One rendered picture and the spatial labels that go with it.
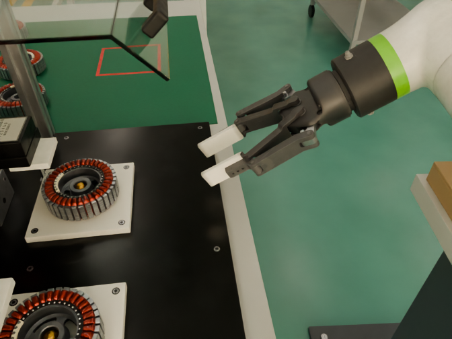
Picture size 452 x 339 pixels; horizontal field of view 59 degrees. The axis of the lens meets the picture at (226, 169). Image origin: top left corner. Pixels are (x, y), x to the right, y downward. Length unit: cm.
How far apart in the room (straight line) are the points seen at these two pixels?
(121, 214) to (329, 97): 35
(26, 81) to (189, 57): 48
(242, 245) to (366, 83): 29
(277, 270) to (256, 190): 42
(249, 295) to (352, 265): 103
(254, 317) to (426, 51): 40
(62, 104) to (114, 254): 47
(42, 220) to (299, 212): 121
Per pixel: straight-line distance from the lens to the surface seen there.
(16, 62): 77
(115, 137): 80
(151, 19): 52
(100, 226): 63
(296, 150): 56
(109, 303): 55
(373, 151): 209
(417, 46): 57
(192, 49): 116
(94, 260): 60
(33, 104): 80
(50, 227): 65
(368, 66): 56
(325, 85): 57
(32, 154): 62
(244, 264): 60
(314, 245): 160
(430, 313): 97
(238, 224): 64
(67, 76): 109
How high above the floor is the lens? 124
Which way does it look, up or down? 42 degrees down
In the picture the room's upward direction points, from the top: straight up
